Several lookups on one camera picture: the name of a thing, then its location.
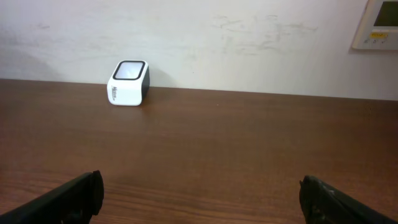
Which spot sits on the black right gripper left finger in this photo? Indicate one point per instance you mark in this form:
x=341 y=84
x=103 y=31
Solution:
x=73 y=202

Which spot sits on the white barcode scanner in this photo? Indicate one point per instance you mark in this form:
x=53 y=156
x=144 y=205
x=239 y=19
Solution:
x=129 y=83

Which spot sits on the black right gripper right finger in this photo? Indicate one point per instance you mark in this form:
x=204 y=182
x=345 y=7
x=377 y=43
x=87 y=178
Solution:
x=321 y=203

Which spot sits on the white wall control panel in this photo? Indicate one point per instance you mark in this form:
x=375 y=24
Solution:
x=377 y=29

